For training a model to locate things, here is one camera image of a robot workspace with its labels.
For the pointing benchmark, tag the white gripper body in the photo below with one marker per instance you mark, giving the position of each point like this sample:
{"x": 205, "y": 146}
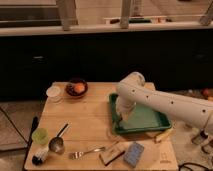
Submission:
{"x": 124, "y": 110}

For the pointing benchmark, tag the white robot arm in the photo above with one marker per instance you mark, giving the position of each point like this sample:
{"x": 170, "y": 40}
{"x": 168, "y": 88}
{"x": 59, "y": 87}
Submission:
{"x": 193, "y": 111}

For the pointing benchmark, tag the green plastic tray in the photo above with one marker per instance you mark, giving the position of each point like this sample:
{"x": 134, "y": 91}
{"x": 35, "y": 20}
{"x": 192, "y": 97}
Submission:
{"x": 142, "y": 119}

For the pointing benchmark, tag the wooden block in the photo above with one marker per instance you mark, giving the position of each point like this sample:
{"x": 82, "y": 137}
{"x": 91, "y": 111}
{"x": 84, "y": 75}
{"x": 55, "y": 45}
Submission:
{"x": 112, "y": 153}

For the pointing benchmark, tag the yellow corn piece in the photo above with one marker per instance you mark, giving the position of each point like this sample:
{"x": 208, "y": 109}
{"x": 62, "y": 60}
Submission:
{"x": 163, "y": 135}

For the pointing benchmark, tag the blue sponge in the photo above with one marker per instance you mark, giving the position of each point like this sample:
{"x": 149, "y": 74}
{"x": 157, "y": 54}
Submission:
{"x": 133, "y": 154}

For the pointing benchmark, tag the orange fruit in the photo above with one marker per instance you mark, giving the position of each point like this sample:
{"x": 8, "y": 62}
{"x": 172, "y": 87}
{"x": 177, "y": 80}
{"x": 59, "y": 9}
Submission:
{"x": 79, "y": 87}

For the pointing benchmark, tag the dark bowl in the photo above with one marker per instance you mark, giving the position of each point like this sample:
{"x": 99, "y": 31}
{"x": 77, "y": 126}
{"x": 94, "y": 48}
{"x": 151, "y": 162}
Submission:
{"x": 70, "y": 87}

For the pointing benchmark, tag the white cup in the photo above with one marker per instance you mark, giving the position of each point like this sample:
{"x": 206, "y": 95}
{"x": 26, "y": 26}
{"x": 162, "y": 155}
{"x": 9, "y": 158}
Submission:
{"x": 54, "y": 93}

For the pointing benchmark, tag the silver fork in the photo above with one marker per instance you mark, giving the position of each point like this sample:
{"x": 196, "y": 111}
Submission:
{"x": 78, "y": 154}

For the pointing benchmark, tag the metal measuring cup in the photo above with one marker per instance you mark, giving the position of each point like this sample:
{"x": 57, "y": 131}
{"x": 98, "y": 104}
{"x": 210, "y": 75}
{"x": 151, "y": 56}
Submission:
{"x": 56, "y": 144}

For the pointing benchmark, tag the green cup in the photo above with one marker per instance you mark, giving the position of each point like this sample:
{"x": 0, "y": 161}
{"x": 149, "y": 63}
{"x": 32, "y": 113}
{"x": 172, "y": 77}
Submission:
{"x": 40, "y": 136}

